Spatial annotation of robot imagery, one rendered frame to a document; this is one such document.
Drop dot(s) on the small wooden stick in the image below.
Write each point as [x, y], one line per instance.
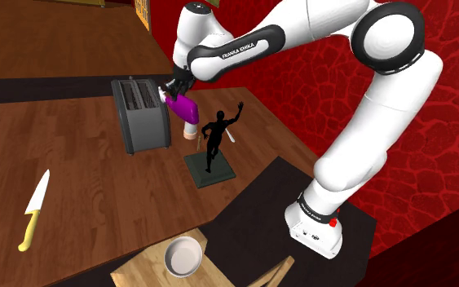
[199, 142]

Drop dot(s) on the purple bottle with white neck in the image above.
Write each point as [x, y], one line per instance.
[185, 109]

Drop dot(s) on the grey toaster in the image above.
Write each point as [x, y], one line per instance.
[145, 125]

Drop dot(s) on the black figure on green base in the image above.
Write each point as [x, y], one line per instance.
[213, 139]

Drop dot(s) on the orange wall picture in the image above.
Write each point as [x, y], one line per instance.
[143, 14]

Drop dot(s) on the small white utensil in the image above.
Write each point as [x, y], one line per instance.
[231, 136]

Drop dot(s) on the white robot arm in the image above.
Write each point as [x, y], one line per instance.
[372, 131]

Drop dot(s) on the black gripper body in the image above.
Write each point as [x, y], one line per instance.
[182, 75]

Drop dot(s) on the light wooden chair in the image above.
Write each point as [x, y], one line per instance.
[145, 270]

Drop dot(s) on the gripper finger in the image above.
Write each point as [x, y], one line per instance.
[178, 93]
[169, 85]

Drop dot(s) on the white bowl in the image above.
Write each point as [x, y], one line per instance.
[182, 257]

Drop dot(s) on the black robot stand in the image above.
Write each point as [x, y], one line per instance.
[253, 222]

